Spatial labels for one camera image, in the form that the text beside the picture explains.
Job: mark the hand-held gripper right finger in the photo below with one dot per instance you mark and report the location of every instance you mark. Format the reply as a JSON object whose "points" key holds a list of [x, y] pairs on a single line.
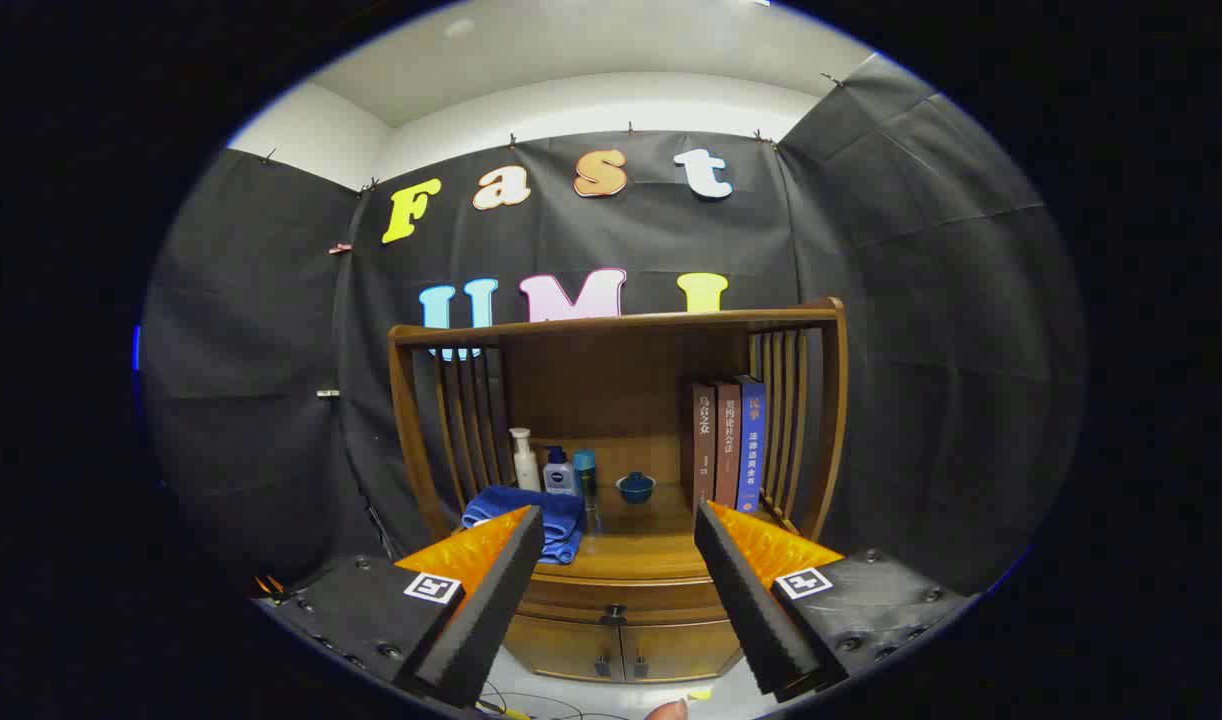
{"points": [[746, 600]]}

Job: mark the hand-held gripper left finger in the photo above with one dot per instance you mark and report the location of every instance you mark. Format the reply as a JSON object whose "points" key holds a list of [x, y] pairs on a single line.
{"points": [[491, 600]]}

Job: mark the wooden drawer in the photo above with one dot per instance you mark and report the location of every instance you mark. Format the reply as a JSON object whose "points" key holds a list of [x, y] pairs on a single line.
{"points": [[641, 595]]}

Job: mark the wooden cabinet door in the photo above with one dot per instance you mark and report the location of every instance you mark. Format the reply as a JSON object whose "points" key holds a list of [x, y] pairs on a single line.
{"points": [[681, 650], [561, 648]]}

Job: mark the wooden countertop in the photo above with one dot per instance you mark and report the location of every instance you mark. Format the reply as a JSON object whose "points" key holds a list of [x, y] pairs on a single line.
{"points": [[641, 540]]}

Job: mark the wooden cabinet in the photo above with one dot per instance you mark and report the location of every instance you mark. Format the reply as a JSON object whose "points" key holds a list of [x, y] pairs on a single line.
{"points": [[611, 390]]}

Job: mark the folded blue towel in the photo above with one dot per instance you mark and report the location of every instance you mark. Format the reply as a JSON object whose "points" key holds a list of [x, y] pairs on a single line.
{"points": [[561, 520]]}

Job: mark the white pump bottle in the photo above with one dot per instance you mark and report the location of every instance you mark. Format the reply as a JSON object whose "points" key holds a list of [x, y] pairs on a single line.
{"points": [[525, 468]]}

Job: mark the white bottle with blue cap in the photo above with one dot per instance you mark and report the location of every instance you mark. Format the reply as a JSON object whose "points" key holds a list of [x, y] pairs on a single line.
{"points": [[559, 478]]}

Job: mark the blue lidded cup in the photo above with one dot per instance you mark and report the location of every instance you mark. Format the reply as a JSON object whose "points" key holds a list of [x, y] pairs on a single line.
{"points": [[636, 488]]}

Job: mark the blue book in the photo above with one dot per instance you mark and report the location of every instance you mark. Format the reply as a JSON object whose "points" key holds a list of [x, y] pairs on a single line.
{"points": [[751, 440]]}

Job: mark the reddish brown book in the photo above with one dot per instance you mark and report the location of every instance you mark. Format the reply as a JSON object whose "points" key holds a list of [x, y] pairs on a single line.
{"points": [[728, 440]]}

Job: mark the teal bottle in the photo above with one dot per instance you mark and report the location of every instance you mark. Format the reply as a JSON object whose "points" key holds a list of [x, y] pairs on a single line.
{"points": [[585, 465]]}

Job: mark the dark brown book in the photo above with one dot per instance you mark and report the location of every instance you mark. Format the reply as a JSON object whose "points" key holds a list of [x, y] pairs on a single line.
{"points": [[704, 440]]}

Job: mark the black backdrop cloth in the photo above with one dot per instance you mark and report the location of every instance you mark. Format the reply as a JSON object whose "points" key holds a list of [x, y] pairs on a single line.
{"points": [[871, 300]]}

